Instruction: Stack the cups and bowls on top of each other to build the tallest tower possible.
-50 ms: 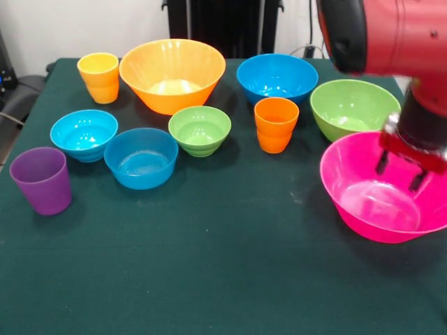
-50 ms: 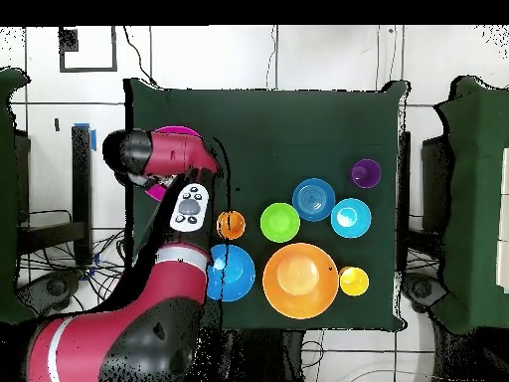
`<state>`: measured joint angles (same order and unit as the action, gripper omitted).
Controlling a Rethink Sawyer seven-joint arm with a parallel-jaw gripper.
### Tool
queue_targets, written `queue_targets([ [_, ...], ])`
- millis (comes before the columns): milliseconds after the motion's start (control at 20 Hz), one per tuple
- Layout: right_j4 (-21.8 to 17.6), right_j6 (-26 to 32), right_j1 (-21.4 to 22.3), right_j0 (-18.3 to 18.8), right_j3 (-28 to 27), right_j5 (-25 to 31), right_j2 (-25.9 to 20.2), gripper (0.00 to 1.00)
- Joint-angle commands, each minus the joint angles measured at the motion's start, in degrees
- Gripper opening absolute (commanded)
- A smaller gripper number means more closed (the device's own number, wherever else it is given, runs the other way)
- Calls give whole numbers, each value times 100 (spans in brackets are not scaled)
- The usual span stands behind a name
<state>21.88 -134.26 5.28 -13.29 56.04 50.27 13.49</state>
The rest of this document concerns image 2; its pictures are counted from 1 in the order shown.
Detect large orange bowl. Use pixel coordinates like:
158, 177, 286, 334
261, 242, 340, 320

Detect yellow cup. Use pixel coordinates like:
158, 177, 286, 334
338, 266, 370, 297

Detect blue tape strip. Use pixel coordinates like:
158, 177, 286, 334
74, 121, 97, 152

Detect thin black cable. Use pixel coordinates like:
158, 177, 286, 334
121, 25, 160, 88

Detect tangle of floor cables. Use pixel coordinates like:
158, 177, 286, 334
17, 208, 128, 303

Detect black metal frame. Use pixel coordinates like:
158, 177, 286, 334
15, 124, 93, 268

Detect orange cup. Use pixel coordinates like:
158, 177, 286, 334
216, 210, 247, 241

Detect medium blue bowl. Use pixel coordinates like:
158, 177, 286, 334
206, 243, 256, 302

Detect small green bowl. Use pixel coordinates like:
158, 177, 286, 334
259, 202, 301, 244

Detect green cloth covered side table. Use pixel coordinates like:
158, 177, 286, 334
0, 66, 39, 328
430, 75, 509, 336

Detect large pink bowl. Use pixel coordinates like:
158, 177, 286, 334
144, 125, 204, 202

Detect dark green tablecloth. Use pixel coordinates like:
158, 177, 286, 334
123, 77, 411, 333

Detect dark grey chair base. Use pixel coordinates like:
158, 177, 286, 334
399, 272, 448, 315
17, 270, 83, 315

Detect black square floor frame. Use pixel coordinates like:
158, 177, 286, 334
58, 25, 119, 74

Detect purple cup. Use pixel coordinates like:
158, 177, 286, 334
350, 158, 383, 190

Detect dark blue bowl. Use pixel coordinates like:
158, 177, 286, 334
291, 177, 336, 223

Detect small light blue bowl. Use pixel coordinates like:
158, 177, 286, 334
330, 197, 373, 240

